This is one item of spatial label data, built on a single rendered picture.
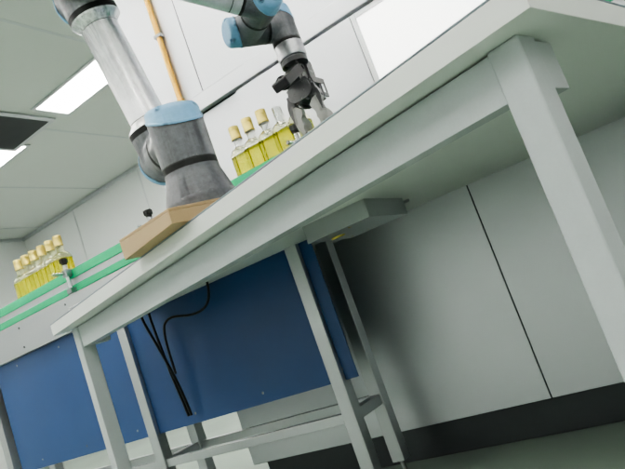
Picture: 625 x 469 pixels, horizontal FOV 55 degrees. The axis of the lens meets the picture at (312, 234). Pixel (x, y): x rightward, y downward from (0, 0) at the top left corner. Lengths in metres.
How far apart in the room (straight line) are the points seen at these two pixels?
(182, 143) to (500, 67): 0.70
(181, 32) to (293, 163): 1.52
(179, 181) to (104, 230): 6.00
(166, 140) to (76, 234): 6.38
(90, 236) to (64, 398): 5.05
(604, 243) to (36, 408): 2.25
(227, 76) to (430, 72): 1.49
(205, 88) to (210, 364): 0.97
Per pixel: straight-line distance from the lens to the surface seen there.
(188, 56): 2.31
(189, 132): 1.24
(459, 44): 0.70
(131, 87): 1.42
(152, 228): 1.18
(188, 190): 1.21
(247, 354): 1.79
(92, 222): 7.35
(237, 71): 2.12
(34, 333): 2.49
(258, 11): 1.46
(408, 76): 0.73
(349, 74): 1.88
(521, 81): 0.70
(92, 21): 1.49
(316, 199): 0.91
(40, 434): 2.62
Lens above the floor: 0.50
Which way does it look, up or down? 8 degrees up
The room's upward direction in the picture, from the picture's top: 20 degrees counter-clockwise
